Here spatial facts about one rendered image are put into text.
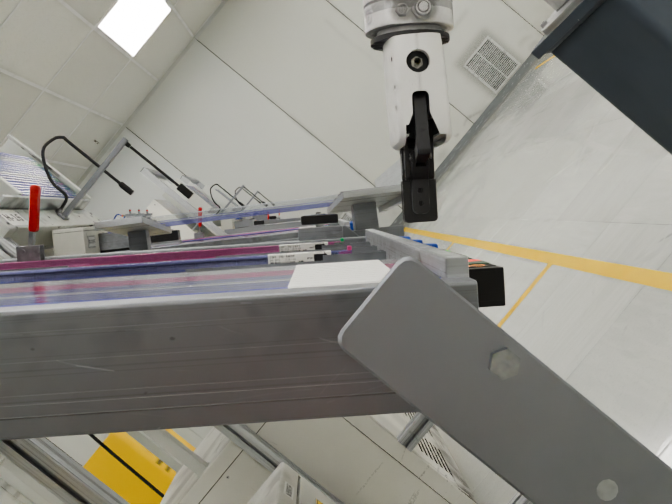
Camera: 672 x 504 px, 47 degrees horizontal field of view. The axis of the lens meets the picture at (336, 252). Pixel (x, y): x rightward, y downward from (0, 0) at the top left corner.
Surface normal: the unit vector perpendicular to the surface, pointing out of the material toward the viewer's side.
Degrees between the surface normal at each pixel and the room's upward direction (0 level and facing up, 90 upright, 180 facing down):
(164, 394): 90
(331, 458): 90
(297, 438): 90
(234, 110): 90
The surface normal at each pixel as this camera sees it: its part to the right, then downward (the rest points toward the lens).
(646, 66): -0.56, 0.72
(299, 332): 0.02, 0.05
